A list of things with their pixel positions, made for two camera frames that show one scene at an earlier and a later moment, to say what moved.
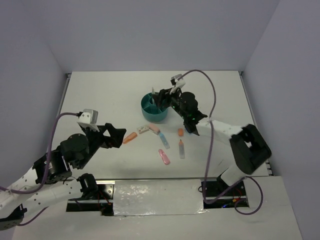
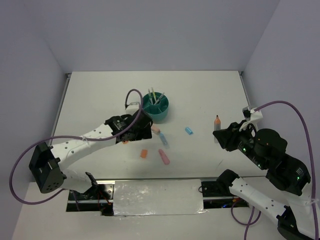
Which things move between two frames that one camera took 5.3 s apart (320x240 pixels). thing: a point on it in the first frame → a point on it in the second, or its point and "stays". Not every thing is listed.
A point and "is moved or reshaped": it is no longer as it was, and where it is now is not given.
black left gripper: [115, 140] → [145, 134]
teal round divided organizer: [150, 111] stays
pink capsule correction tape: [165, 159] stays
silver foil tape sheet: [157, 197] stays
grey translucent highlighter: [181, 151] is moved or reshaped
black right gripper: [165, 94] → [225, 137]
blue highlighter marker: [164, 140] stays
